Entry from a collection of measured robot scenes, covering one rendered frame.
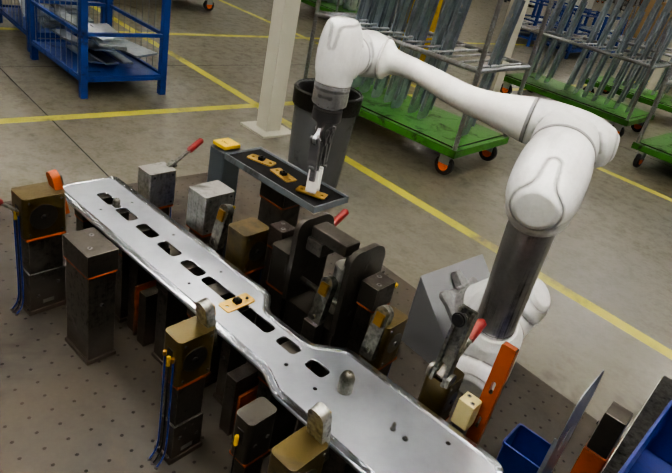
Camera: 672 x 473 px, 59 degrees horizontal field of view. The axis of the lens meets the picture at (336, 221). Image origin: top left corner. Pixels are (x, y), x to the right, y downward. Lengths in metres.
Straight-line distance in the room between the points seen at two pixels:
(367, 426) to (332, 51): 0.82
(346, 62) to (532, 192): 0.56
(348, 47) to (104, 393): 1.02
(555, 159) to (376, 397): 0.58
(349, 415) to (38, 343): 0.91
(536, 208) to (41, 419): 1.17
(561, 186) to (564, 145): 0.10
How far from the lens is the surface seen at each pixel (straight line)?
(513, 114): 1.31
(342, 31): 1.41
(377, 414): 1.21
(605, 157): 1.30
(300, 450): 1.05
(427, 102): 5.65
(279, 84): 5.23
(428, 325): 1.81
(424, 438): 1.20
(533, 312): 1.68
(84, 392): 1.61
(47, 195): 1.68
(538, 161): 1.15
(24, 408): 1.60
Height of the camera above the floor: 1.83
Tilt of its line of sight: 27 degrees down
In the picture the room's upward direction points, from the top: 13 degrees clockwise
